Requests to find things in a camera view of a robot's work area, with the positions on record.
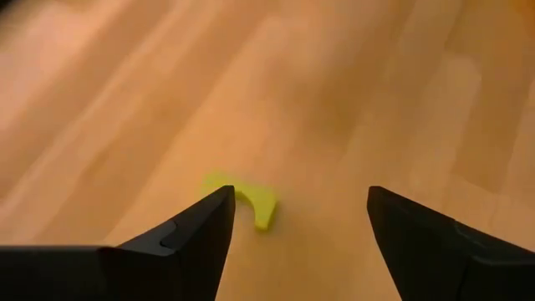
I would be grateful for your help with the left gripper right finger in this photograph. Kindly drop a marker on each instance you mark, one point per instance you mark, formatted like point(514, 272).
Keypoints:
point(418, 251)

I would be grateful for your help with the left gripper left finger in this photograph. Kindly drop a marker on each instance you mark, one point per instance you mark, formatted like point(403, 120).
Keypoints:
point(188, 259)

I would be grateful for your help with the yellow wooden block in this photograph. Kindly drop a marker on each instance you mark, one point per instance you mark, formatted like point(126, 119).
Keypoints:
point(263, 205)

